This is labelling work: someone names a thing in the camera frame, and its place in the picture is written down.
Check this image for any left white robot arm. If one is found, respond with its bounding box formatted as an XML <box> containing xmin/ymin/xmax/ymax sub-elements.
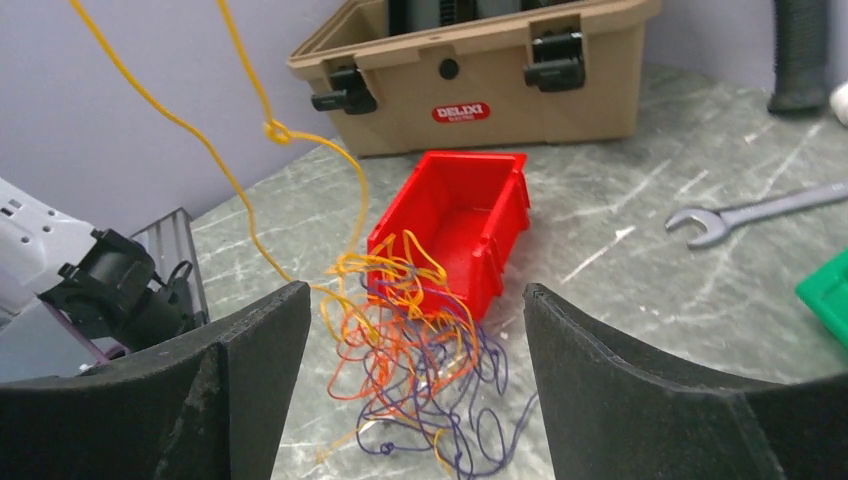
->
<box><xmin>1</xmin><ymin>181</ymin><xmax>208</xmax><ymax>352</ymax></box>

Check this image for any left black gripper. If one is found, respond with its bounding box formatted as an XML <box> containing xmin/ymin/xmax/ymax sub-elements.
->
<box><xmin>39</xmin><ymin>229</ymin><xmax>199</xmax><ymax>351</ymax></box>

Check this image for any yellow wire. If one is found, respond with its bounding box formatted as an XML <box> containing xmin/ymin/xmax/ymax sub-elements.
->
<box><xmin>69</xmin><ymin>0</ymin><xmax>372</xmax><ymax>293</ymax></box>

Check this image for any aluminium extrusion frame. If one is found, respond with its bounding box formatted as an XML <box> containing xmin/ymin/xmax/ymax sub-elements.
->
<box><xmin>131</xmin><ymin>207</ymin><xmax>209</xmax><ymax>327</ymax></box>

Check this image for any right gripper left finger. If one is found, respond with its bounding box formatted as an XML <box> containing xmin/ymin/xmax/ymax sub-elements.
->
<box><xmin>1</xmin><ymin>281</ymin><xmax>311</xmax><ymax>479</ymax></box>

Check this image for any tan plastic toolbox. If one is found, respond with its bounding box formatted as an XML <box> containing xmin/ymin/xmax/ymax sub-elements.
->
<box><xmin>288</xmin><ymin>1</ymin><xmax>662</xmax><ymax>157</ymax></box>

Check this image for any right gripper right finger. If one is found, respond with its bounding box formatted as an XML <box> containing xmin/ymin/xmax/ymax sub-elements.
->
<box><xmin>523</xmin><ymin>283</ymin><xmax>847</xmax><ymax>479</ymax></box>

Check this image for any white pipe fitting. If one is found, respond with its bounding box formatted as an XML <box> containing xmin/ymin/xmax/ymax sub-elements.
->
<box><xmin>829</xmin><ymin>81</ymin><xmax>848</xmax><ymax>127</ymax></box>

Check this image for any green plastic bin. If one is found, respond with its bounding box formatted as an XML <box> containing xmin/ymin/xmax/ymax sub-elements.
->
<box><xmin>795</xmin><ymin>250</ymin><xmax>847</xmax><ymax>347</ymax></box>

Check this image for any silver open-end wrench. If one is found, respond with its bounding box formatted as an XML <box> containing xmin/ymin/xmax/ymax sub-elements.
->
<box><xmin>664</xmin><ymin>180</ymin><xmax>847</xmax><ymax>250</ymax></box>

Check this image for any black corrugated hose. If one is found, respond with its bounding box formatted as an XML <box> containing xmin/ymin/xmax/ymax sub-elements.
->
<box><xmin>767</xmin><ymin>0</ymin><xmax>833</xmax><ymax>115</ymax></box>

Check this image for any red plastic bin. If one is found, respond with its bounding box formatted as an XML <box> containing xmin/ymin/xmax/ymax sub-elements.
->
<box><xmin>367</xmin><ymin>150</ymin><xmax>530</xmax><ymax>322</ymax></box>

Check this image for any black toolbox tray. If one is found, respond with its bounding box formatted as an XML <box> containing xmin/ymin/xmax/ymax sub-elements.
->
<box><xmin>385</xmin><ymin>0</ymin><xmax>557</xmax><ymax>36</ymax></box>

